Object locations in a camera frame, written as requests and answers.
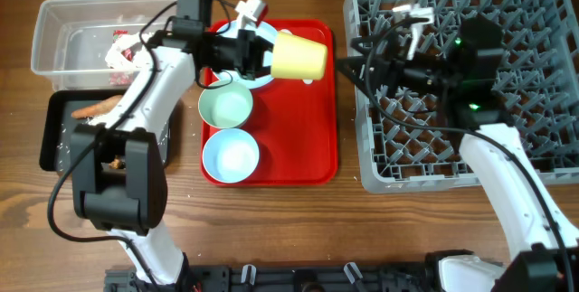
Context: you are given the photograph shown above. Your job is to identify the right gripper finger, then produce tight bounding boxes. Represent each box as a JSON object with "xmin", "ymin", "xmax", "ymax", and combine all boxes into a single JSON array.
[
  {"xmin": 337, "ymin": 68, "xmax": 389, "ymax": 101},
  {"xmin": 336, "ymin": 55, "xmax": 384, "ymax": 69}
]

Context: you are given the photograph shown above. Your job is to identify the large light blue plate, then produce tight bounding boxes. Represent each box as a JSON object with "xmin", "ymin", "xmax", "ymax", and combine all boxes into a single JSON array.
[{"xmin": 214, "ymin": 21, "xmax": 277, "ymax": 89}]

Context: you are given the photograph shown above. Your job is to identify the yellow plastic cup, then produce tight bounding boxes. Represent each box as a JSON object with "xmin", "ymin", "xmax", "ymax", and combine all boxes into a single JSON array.
[{"xmin": 271, "ymin": 32, "xmax": 328, "ymax": 80}]

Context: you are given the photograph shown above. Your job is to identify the green bowl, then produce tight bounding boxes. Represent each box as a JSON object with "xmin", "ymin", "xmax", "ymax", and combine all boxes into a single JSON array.
[{"xmin": 198, "ymin": 80, "xmax": 253, "ymax": 129}]

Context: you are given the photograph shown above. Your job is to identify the small light blue bowl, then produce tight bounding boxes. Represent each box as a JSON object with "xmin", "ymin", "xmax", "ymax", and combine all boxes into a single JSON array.
[{"xmin": 202, "ymin": 128, "xmax": 260, "ymax": 184}]

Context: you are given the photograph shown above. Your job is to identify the red snack wrapper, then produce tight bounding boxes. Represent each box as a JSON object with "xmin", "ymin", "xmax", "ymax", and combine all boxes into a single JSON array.
[{"xmin": 105, "ymin": 30, "xmax": 142, "ymax": 86}]

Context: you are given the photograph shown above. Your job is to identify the orange carrot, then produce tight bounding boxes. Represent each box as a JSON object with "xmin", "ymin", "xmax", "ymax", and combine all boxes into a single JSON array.
[{"xmin": 71, "ymin": 95, "xmax": 122, "ymax": 118}]

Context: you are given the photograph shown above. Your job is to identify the brown food scrap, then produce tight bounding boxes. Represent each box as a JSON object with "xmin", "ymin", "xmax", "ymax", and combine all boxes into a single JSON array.
[{"xmin": 109, "ymin": 155, "xmax": 126, "ymax": 170}]

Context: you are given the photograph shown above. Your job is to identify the white tissue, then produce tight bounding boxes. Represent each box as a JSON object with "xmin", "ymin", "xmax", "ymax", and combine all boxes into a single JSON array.
[{"xmin": 105, "ymin": 34, "xmax": 151, "ymax": 70}]

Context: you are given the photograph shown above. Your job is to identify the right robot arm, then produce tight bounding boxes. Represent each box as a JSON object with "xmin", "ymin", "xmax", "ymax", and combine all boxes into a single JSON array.
[{"xmin": 337, "ymin": 16, "xmax": 578, "ymax": 291}]

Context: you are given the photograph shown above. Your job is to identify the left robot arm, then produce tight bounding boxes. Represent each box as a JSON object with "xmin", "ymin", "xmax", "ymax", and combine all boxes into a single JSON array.
[{"xmin": 64, "ymin": 0, "xmax": 276, "ymax": 291}]

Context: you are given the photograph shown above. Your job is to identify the grey dishwasher rack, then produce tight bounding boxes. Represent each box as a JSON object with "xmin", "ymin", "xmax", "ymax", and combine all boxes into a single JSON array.
[{"xmin": 343, "ymin": 0, "xmax": 578, "ymax": 193}]

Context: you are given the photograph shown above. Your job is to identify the black waste tray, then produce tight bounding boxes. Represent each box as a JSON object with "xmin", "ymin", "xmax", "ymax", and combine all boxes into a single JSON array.
[{"xmin": 39, "ymin": 88, "xmax": 172, "ymax": 174}]

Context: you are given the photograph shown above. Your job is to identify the red serving tray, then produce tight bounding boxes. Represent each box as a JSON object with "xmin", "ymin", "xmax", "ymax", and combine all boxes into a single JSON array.
[{"xmin": 200, "ymin": 18, "xmax": 339, "ymax": 187}]

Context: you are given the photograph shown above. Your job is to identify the clear plastic bin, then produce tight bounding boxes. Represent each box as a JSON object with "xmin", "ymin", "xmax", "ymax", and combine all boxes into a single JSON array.
[{"xmin": 31, "ymin": 0, "xmax": 175, "ymax": 91}]

